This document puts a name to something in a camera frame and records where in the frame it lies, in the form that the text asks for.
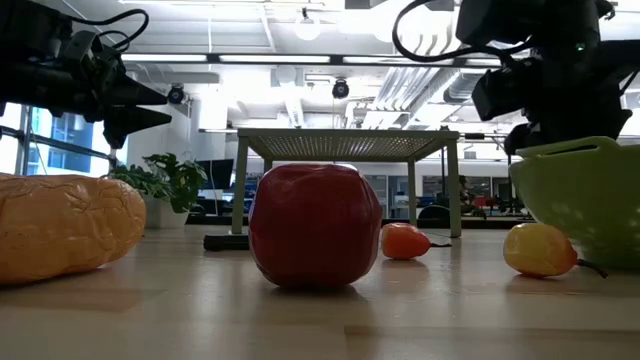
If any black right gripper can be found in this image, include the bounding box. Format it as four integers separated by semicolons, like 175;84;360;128
471;44;634;156

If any small black monitor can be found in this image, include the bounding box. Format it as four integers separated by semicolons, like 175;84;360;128
195;158;235;191

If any white plant pot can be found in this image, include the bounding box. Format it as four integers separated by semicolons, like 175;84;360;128
143;194;190;230

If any green leafy plant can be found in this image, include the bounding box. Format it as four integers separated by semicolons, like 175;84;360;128
107;152;209;215

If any green colander bowl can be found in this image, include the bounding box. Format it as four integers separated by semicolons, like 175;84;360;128
508;135;640;271

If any black window frame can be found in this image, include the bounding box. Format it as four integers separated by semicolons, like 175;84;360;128
0;102;119;176

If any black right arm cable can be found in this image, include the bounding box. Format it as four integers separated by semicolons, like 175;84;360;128
392;0;506;64

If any black office chair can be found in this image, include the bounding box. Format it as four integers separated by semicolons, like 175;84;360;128
417;204;451;224

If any yellow pear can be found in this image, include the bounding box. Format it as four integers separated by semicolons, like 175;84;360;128
502;222;610;280

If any white globe ceiling lamp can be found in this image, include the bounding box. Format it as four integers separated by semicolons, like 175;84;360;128
293;7;322;42

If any black bar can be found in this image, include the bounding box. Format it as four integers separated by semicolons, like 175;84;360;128
203;234;251;252

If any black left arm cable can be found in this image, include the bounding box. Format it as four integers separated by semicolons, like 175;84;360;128
64;8;150;54

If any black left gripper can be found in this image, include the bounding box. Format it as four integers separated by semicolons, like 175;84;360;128
73;42;173;150

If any orange bread loaf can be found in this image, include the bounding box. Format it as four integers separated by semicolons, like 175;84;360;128
0;172;148;286

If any long ceiling light bar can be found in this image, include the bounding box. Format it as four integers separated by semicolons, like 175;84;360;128
119;52;506;69

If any small orange-red fruit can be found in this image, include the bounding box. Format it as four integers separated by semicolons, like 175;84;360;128
380;222;452;261

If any pale green perforated shelf stand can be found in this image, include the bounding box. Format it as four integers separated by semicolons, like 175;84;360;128
230;128;462;239

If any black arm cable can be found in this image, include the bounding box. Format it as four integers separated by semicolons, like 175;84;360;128
64;8;150;54
392;0;506;64

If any red apple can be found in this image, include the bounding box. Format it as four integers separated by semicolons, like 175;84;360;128
248;162;384;289

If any person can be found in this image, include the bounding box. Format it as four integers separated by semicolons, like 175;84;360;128
457;174;476;216

